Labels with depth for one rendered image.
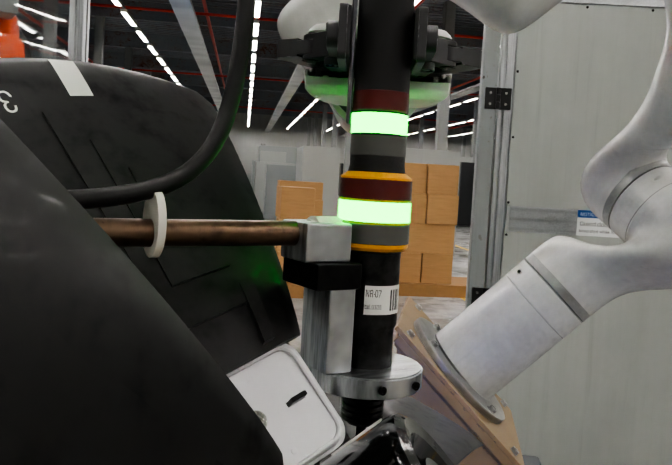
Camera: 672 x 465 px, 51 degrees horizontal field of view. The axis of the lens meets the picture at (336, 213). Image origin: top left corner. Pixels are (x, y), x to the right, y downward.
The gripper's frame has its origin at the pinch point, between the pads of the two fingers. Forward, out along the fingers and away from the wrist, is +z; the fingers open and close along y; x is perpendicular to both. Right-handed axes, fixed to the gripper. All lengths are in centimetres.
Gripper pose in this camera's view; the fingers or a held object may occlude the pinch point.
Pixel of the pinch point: (381, 38)
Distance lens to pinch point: 43.2
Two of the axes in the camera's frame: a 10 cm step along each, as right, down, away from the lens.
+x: 0.6, -10.0, -0.5
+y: -10.0, -0.6, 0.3
